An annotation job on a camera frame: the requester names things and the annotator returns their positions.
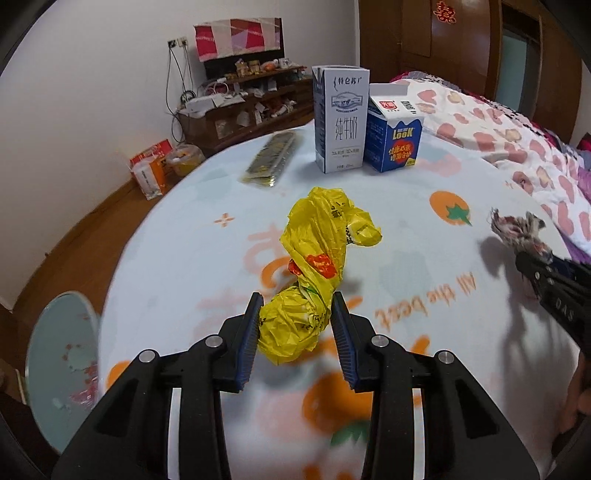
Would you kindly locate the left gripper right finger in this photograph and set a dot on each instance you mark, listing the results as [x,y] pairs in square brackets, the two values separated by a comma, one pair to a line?
[466,436]

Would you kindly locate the white orange-print bed sheet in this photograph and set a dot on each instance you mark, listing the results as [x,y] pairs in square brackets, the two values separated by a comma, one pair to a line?
[412,250]

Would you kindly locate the wall power socket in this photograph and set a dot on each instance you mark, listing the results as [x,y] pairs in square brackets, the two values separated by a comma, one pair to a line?
[178,42]

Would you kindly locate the clear lidded food container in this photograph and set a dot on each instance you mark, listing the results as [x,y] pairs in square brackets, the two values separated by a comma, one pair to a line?
[184,158]

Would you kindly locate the blue Look milk carton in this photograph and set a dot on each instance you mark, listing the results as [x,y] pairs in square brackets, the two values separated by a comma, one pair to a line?
[394,128]

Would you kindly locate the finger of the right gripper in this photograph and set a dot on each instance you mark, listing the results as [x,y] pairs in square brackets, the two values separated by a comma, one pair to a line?
[563,289]

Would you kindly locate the orange white box on floor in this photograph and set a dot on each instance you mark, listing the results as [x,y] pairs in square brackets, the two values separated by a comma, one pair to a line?
[147,169]

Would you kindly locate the pink heart pattern quilt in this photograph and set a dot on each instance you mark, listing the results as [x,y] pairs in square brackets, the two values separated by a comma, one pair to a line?
[551,172]

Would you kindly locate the wooden wardrobe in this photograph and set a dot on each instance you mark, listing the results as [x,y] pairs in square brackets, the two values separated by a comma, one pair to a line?
[538,49]

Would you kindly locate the yellow plastic bag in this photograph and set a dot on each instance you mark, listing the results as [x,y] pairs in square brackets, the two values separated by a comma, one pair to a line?
[320,227]

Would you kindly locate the grey wrapper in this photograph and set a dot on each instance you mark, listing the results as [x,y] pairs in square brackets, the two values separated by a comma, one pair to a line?
[522,234]

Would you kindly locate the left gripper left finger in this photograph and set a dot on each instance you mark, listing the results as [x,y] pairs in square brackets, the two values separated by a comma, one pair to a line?
[125,436]

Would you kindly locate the tall white milk carton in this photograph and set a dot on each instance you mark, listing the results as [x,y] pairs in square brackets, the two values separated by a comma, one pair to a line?
[341,97]

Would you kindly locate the dark seaweed snack packet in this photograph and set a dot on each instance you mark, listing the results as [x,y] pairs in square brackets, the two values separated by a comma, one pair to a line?
[269,163]

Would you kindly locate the wooden TV cabinet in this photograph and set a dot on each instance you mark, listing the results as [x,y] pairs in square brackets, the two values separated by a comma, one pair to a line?
[274,101]

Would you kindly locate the white router box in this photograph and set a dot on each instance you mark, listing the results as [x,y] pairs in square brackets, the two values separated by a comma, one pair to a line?
[200,105]

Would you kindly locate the light blue trash bin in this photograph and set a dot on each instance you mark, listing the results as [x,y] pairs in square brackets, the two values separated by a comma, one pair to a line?
[61,370]

